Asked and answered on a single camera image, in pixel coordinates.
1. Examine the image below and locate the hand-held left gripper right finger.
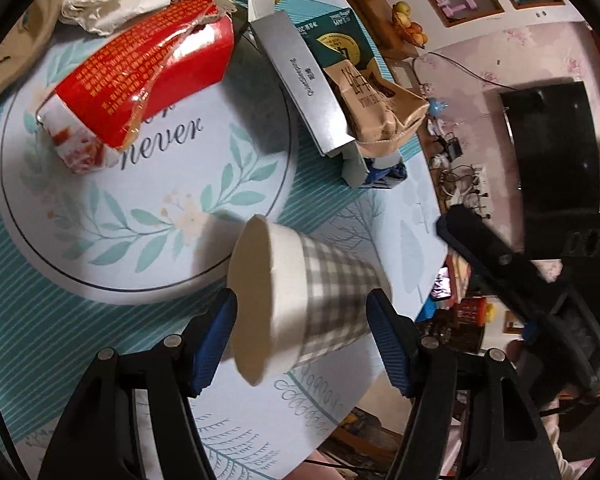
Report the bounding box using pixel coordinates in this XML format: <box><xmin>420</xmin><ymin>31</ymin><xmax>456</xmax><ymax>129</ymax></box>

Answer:
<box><xmin>365</xmin><ymin>287</ymin><xmax>563</xmax><ymax>480</ymax></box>

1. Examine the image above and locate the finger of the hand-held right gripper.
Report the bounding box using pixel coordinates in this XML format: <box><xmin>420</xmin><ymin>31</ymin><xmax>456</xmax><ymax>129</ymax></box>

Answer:
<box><xmin>436</xmin><ymin>204</ymin><xmax>567</xmax><ymax>322</ymax></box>
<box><xmin>521</xmin><ymin>309</ymin><xmax>600</xmax><ymax>402</ymax></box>

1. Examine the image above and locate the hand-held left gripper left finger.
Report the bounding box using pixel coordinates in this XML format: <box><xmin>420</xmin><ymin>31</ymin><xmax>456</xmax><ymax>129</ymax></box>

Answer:
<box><xmin>37</xmin><ymin>287</ymin><xmax>238</xmax><ymax>480</ymax></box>

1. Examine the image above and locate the plaid paper cup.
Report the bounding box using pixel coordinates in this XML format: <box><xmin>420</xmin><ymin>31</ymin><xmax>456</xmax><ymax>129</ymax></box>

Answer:
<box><xmin>227</xmin><ymin>214</ymin><xmax>393</xmax><ymax>387</ymax></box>

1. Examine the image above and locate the blue milk carton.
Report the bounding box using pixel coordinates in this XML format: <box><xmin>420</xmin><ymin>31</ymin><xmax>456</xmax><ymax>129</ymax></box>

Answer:
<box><xmin>357</xmin><ymin>152</ymin><xmax>408</xmax><ymax>191</ymax></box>

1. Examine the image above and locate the black television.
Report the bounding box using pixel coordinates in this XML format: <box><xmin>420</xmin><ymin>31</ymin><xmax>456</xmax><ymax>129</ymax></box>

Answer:
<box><xmin>497</xmin><ymin>79</ymin><xmax>600</xmax><ymax>256</ymax></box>

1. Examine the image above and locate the table with patterned tablecloth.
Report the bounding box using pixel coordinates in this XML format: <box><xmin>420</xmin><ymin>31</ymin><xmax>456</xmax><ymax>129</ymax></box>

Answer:
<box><xmin>0</xmin><ymin>0</ymin><xmax>448</xmax><ymax>480</ymax></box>

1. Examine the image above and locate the brown snack bag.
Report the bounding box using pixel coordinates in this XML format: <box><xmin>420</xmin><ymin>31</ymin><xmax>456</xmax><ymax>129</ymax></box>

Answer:
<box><xmin>322</xmin><ymin>60</ymin><xmax>431</xmax><ymax>158</ymax></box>

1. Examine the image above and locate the bowl of fruit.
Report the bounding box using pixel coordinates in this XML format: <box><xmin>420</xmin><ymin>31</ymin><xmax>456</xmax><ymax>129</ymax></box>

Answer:
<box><xmin>391</xmin><ymin>1</ymin><xmax>429</xmax><ymax>50</ymax></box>

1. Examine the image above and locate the grey cardboard box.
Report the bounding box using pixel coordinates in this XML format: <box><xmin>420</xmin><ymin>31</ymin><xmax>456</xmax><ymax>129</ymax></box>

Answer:
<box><xmin>247</xmin><ymin>0</ymin><xmax>368</xmax><ymax>188</ymax></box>

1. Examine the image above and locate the pink letter decoration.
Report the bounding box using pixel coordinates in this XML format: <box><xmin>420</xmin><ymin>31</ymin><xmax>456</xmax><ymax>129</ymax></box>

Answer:
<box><xmin>432</xmin><ymin>0</ymin><xmax>481</xmax><ymax>18</ymax></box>

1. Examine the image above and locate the dark green snack packet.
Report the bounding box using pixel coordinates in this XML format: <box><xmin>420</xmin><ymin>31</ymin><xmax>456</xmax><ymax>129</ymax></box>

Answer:
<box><xmin>300</xmin><ymin>7</ymin><xmax>398</xmax><ymax>86</ymax></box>

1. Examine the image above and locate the torn red food carton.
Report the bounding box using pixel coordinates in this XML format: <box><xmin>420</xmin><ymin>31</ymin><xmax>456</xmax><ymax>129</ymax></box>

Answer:
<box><xmin>34</xmin><ymin>0</ymin><xmax>237</xmax><ymax>175</ymax></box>

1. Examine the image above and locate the black wall cable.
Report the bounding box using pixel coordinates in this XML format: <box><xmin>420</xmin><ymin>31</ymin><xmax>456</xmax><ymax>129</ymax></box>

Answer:
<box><xmin>412</xmin><ymin>50</ymin><xmax>503</xmax><ymax>91</ymax></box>

